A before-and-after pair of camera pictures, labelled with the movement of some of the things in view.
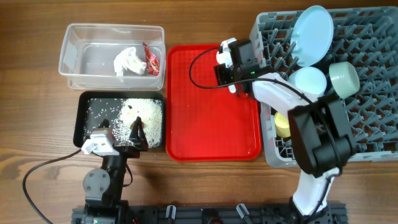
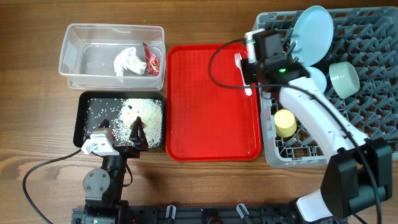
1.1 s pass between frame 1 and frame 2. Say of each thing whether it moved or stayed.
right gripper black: moved
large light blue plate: stayed
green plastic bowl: stayed
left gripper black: stayed
